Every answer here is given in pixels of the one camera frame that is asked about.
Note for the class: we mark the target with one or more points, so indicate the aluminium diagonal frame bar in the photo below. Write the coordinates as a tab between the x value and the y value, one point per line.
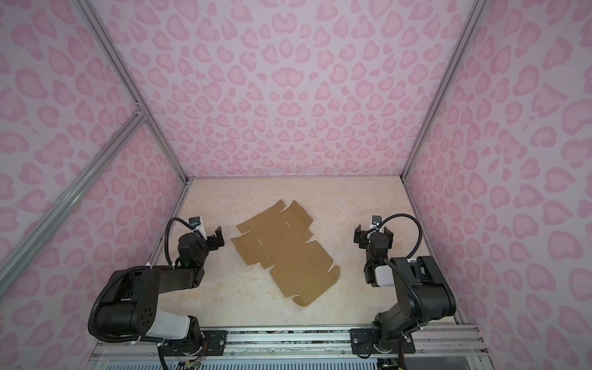
32	245

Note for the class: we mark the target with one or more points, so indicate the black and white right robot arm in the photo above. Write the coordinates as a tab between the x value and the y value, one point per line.
422	296

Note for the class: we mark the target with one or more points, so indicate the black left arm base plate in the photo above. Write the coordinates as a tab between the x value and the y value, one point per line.
207	343

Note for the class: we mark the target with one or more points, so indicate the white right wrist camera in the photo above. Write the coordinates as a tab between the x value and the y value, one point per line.
376	222

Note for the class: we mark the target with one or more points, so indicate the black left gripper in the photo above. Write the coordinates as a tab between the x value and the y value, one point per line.
214	240

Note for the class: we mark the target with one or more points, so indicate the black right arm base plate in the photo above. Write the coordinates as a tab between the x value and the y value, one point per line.
364	344

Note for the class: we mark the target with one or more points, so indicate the aluminium corner post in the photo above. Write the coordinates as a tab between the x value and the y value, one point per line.
466	37
101	35

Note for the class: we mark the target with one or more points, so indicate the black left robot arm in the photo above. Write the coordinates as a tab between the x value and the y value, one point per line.
126	309

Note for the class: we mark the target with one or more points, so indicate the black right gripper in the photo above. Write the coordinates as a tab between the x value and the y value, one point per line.
373	235

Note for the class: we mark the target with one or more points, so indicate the aluminium left corner post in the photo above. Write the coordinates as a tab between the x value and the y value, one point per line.
101	35

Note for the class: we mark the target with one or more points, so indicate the aluminium right corner post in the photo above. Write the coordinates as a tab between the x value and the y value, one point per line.
466	37

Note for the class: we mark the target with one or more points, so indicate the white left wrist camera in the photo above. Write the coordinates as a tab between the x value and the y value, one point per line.
197	226

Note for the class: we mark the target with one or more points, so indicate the brown cardboard box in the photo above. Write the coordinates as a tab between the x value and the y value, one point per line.
280	241

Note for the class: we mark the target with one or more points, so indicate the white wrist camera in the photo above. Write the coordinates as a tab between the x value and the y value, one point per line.
197	226
376	222

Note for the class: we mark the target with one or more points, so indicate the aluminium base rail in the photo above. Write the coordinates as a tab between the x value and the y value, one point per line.
440	345

